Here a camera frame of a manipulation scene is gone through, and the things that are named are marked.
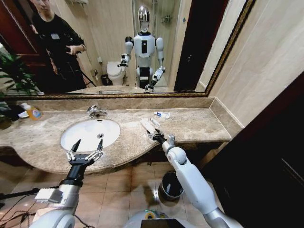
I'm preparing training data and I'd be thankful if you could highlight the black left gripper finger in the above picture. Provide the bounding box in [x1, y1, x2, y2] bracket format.
[65, 139, 82, 162]
[86, 139, 105, 161]

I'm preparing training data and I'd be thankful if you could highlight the white oval sink basin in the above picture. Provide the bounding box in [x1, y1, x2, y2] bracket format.
[59, 118, 121, 153]

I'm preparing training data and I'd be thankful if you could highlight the chrome sink faucet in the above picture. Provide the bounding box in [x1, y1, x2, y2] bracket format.
[86, 104, 108, 119]

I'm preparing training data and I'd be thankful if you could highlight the black round trash bin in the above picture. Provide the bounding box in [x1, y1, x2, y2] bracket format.
[157, 171, 185, 203]

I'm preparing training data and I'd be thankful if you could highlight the white blue toothpaste tube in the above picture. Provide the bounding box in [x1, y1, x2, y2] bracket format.
[153, 111, 171, 119]

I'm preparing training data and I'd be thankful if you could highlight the orange soap pump bottle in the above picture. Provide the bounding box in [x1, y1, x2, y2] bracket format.
[25, 102, 44, 121]

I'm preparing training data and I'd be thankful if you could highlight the black cloth bundle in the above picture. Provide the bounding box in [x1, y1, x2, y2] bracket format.
[0, 104, 25, 122]

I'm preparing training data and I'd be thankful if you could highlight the white robot front shell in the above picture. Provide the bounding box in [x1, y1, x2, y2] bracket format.
[122, 209, 191, 228]

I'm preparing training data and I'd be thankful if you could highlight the green leafy plant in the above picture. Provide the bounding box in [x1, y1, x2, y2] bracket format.
[0, 50, 45, 96]

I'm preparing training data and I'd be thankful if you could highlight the dark wooden door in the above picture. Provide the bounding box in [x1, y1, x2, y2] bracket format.
[200, 71, 304, 228]

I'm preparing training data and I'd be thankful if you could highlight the thick black cable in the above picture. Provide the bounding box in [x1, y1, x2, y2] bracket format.
[0, 187, 39, 200]

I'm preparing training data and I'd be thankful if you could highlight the thin black floor cable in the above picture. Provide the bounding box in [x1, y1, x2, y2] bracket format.
[0, 204, 36, 228]

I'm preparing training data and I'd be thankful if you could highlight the gold framed wall mirror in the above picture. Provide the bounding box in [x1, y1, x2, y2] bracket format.
[0, 0, 257, 100]

